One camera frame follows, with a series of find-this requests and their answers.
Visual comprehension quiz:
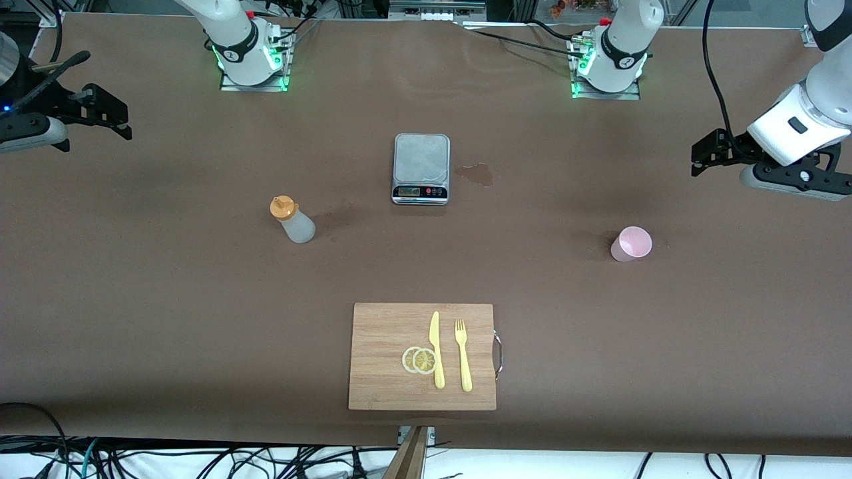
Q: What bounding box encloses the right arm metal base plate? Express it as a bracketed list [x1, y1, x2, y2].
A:
[220, 30, 292, 92]

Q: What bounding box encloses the wooden cutting board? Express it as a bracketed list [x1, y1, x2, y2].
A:
[348, 303, 497, 411]

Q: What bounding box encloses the clear sauce bottle orange cap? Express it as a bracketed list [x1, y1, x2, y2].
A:
[270, 196, 317, 244]

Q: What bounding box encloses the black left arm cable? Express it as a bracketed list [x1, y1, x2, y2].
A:
[702, 0, 741, 146]

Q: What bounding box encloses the wooden post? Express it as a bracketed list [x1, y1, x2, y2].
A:
[383, 426, 429, 479]

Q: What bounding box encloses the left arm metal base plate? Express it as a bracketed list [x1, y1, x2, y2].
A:
[571, 37, 641, 100]

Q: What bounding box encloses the pink plastic cup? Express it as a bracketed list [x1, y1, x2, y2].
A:
[610, 226, 653, 263]

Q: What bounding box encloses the yellow plastic fork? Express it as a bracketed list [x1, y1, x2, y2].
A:
[455, 319, 473, 393]

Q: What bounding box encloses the black looped floor cable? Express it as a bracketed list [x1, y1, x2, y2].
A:
[0, 402, 71, 479]

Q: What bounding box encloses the silver digital kitchen scale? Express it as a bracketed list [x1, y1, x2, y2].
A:
[391, 133, 451, 206]

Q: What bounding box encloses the teal floor cable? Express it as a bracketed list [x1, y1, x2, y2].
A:
[80, 438, 101, 479]

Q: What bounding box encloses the yellow plastic knife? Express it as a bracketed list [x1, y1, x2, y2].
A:
[429, 311, 445, 390]

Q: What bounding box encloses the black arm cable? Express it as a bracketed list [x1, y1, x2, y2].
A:
[702, 0, 741, 146]
[0, 50, 91, 118]

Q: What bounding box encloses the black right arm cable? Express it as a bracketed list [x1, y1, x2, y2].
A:
[0, 50, 91, 118]

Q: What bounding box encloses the aluminium frame rail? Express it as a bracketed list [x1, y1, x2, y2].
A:
[389, 0, 487, 15]

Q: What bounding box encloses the black cable across table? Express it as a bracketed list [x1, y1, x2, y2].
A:
[461, 20, 586, 61]

